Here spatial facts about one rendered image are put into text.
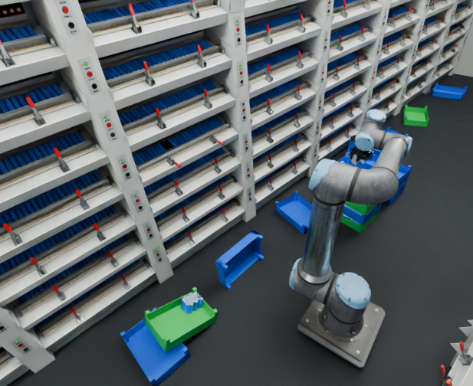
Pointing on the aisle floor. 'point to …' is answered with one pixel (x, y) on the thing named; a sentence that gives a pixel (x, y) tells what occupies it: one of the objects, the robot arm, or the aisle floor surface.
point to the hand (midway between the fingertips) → (354, 161)
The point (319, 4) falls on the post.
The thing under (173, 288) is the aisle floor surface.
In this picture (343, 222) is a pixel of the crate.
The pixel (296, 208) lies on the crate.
